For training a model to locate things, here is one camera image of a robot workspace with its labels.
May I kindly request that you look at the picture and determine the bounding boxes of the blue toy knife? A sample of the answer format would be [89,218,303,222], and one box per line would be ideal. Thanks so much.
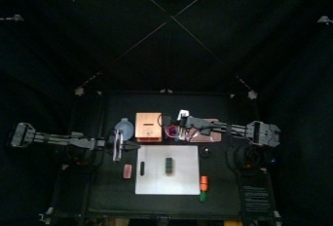
[168,128,187,139]

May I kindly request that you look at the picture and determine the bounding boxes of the dark green sushi roll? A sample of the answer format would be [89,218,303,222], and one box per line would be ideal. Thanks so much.
[164,157,173,175]

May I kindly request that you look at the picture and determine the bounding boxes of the pink plastic tray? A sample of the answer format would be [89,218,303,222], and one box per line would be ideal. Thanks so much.
[185,118,221,143]

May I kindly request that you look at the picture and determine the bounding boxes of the light blue plate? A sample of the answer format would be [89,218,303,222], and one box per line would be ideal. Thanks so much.
[113,117,134,138]

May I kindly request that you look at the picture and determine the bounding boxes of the red rectangular toy block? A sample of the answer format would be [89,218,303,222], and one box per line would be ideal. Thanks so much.
[121,164,132,179]

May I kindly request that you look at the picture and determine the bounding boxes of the wooden box with slot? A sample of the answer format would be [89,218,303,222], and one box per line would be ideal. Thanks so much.
[133,112,164,143]

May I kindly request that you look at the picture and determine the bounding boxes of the white cutting board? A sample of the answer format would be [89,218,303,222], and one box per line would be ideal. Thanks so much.
[133,144,201,196]

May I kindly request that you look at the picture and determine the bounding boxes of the orange toy carrot piece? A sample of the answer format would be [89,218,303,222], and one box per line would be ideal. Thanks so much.
[199,175,209,193]

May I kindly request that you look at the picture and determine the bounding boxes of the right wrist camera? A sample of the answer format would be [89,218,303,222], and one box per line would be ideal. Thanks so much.
[188,116,205,127]

